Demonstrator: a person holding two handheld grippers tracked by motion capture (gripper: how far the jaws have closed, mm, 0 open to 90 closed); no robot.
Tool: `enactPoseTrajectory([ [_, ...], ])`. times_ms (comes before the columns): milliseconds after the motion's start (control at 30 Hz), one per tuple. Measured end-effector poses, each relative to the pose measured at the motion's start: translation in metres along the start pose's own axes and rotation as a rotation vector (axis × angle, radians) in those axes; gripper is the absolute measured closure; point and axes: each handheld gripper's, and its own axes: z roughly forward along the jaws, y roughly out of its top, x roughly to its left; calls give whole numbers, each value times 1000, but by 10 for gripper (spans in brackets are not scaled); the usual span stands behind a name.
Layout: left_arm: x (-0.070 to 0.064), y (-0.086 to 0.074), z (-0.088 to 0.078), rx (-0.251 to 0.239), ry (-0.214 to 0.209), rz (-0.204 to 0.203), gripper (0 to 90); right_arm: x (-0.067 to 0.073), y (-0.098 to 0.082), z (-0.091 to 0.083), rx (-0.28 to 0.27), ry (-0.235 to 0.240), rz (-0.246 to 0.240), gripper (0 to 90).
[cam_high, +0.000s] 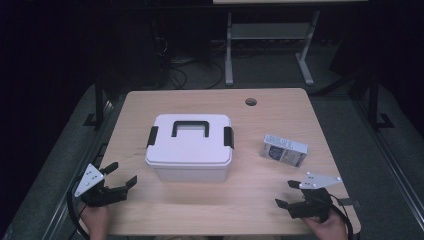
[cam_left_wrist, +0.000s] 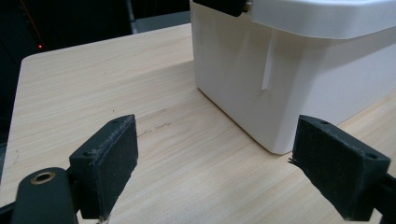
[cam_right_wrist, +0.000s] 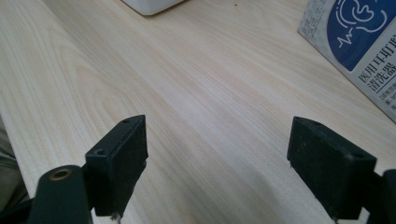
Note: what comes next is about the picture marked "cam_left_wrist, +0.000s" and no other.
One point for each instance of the white plastic storage box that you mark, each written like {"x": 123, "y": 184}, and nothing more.
{"x": 236, "y": 77}

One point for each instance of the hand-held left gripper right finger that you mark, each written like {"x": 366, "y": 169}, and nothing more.
{"x": 339, "y": 168}

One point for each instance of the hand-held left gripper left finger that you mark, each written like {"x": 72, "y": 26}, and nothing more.
{"x": 107, "y": 161}

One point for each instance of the red indicator light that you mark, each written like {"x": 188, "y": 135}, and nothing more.
{"x": 39, "y": 46}

